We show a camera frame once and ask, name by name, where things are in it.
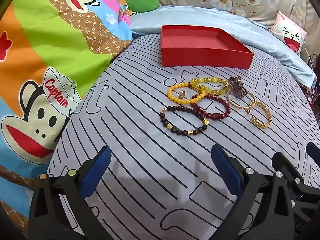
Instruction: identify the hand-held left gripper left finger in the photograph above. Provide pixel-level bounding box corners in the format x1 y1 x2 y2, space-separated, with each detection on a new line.
29 146 112 240

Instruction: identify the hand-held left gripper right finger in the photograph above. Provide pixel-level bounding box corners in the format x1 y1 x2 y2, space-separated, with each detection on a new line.
211 144 292 240

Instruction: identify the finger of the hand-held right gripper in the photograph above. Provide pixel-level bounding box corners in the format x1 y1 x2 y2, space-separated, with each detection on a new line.
272 152 320 228
305 142 320 163

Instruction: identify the gold chain cuff bangle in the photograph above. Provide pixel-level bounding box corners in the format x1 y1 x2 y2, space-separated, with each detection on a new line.
249 101 272 130

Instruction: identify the thin gold bangle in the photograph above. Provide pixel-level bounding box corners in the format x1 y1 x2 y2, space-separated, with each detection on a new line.
227 92 256 110

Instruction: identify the dark brown bead bracelet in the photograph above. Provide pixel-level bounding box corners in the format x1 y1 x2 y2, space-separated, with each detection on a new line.
159 106 210 135

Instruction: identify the translucent yellow bead bracelet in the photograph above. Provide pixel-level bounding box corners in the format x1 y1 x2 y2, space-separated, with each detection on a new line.
189 77 228 96

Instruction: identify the opaque yellow bead bracelet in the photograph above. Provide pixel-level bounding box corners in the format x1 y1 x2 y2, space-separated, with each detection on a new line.
167 82 202 105

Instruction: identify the red cardboard box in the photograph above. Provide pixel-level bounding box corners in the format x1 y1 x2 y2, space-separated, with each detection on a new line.
161 25 254 69

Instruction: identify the grey striped bed sheet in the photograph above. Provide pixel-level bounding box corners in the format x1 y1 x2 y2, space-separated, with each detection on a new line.
47 34 320 240

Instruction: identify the pink cartoon face cushion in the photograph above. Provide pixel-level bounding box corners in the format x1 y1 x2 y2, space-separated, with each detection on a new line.
269 10 308 54

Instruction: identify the cartoon monkey blanket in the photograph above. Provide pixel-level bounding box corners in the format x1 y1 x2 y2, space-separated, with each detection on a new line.
0 0 133 240

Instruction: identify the light blue pillow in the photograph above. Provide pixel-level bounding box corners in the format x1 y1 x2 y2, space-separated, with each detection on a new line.
130 6 317 89

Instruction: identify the green pillow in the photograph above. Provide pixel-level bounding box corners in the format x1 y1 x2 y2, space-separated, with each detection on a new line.
124 0 160 14

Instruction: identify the dark red bead bracelet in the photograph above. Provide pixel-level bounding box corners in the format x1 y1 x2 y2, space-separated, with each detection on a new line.
191 94 231 121

